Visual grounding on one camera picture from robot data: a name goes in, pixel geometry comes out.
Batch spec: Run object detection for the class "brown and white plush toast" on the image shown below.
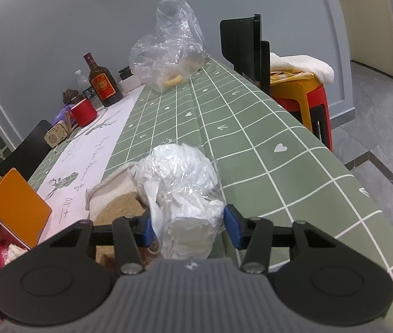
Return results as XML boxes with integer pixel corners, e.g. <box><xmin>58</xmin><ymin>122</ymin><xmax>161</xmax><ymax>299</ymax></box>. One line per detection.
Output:
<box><xmin>85</xmin><ymin>162</ymin><xmax>159</xmax><ymax>271</ymax></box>

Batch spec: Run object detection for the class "white plastic bag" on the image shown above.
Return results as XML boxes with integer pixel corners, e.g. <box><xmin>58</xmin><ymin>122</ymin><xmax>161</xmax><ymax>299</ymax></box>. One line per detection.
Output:
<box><xmin>131</xmin><ymin>143</ymin><xmax>226</xmax><ymax>259</ymax></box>

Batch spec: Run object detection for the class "green checked tablecloth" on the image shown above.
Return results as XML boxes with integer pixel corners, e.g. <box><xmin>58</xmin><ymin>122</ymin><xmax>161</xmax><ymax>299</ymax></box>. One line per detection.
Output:
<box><xmin>27</xmin><ymin>53</ymin><xmax>393</xmax><ymax>333</ymax></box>

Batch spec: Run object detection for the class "white paper table runner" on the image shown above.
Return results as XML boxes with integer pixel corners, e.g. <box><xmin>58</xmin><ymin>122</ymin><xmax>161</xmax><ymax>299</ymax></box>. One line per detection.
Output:
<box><xmin>29</xmin><ymin>86</ymin><xmax>144</xmax><ymax>242</ymax></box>

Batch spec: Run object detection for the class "orange cardboard box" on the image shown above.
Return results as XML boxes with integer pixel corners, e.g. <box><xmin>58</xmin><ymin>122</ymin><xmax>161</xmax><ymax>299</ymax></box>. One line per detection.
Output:
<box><xmin>0</xmin><ymin>168</ymin><xmax>52</xmax><ymax>247</ymax></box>

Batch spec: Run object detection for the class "wooden speaker box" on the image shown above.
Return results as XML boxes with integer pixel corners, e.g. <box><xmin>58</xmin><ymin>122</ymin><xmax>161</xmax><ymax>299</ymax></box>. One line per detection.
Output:
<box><xmin>44</xmin><ymin>120</ymin><xmax>69</xmax><ymax>148</ymax></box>

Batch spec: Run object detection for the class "red mug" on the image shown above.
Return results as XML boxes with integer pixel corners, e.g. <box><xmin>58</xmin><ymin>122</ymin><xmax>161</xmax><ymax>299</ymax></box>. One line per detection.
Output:
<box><xmin>70</xmin><ymin>99</ymin><xmax>98</xmax><ymax>127</ymax></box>

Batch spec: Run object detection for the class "black chair left far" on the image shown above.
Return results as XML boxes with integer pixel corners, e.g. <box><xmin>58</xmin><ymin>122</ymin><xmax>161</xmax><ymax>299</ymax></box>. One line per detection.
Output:
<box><xmin>0</xmin><ymin>120</ymin><xmax>52</xmax><ymax>181</ymax></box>

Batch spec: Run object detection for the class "black chair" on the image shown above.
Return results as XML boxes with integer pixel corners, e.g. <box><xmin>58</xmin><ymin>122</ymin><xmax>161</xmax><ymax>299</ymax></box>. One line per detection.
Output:
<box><xmin>220</xmin><ymin>14</ymin><xmax>270</xmax><ymax>95</ymax></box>
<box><xmin>0</xmin><ymin>120</ymin><xmax>52</xmax><ymax>181</ymax></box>

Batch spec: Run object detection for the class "purple pouch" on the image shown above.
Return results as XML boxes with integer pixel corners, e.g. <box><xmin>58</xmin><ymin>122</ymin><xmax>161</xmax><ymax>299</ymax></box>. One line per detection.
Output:
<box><xmin>52</xmin><ymin>105</ymin><xmax>76</xmax><ymax>125</ymax></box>

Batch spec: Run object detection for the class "red and orange stool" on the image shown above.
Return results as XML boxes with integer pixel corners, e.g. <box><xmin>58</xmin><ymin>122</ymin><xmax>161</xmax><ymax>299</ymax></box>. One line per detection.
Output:
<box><xmin>269</xmin><ymin>71</ymin><xmax>333</xmax><ymax>151</ymax></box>

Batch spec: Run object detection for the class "brown liquor bottle red label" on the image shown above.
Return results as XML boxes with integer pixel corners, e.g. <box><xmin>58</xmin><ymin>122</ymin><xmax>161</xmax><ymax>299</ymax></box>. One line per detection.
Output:
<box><xmin>83</xmin><ymin>53</ymin><xmax>123</xmax><ymax>107</ymax></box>

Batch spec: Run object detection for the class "brown figurine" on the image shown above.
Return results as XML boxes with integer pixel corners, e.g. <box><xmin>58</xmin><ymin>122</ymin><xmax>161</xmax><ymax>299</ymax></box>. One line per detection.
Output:
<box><xmin>62</xmin><ymin>89</ymin><xmax>84</xmax><ymax>105</ymax></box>

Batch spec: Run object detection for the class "clear plastic water bottle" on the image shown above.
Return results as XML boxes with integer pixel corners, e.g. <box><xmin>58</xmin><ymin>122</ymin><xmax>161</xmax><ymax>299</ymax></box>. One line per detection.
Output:
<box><xmin>75</xmin><ymin>70</ymin><xmax>93</xmax><ymax>100</ymax></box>

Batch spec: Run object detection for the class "clear plastic bag with food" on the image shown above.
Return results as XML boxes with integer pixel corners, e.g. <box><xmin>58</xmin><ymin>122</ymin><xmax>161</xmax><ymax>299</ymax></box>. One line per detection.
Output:
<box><xmin>129</xmin><ymin>0</ymin><xmax>206</xmax><ymax>92</ymax></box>

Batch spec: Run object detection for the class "white towel on stool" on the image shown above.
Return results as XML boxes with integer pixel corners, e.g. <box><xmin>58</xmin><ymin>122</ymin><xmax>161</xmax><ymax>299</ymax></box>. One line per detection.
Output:
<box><xmin>270</xmin><ymin>53</ymin><xmax>335</xmax><ymax>84</ymax></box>

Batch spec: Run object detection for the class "black chair right side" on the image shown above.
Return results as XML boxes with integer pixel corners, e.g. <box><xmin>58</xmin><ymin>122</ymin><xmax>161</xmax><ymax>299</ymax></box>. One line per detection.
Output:
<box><xmin>220</xmin><ymin>14</ymin><xmax>270</xmax><ymax>95</ymax></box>

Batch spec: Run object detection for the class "white box by wall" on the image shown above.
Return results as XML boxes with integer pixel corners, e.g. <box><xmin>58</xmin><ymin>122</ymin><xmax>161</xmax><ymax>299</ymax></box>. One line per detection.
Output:
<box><xmin>117</xmin><ymin>75</ymin><xmax>142</xmax><ymax>94</ymax></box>

